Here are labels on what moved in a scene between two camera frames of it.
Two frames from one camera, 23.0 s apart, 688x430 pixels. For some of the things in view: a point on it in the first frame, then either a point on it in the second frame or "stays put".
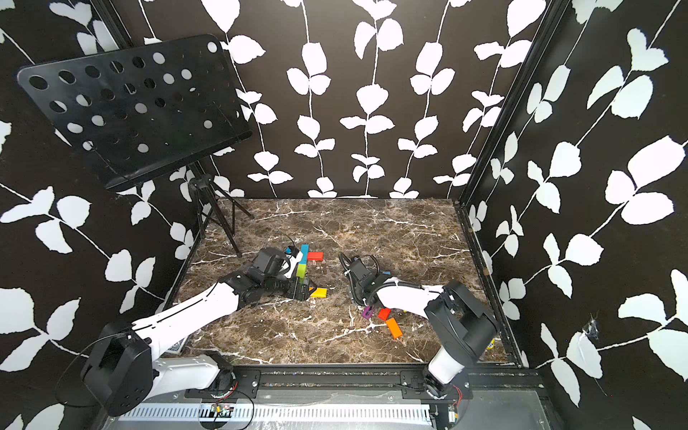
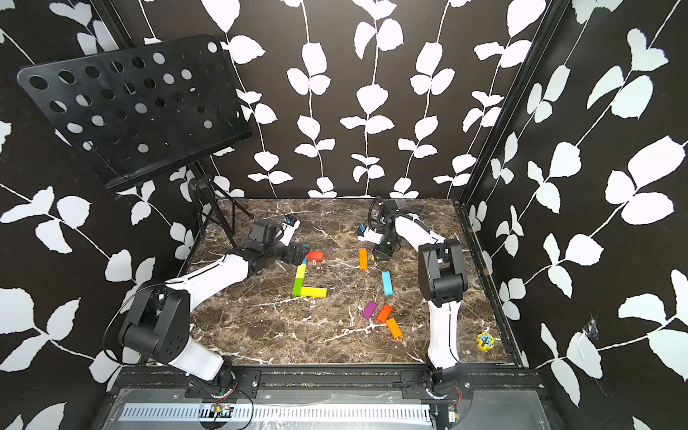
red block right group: [384, 313] stays put
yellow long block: [320, 292] stays put
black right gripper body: [359, 296] → [386, 245]
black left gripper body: [287, 287] → [279, 251]
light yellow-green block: [302, 270] stays put
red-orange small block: [315, 256] stays put
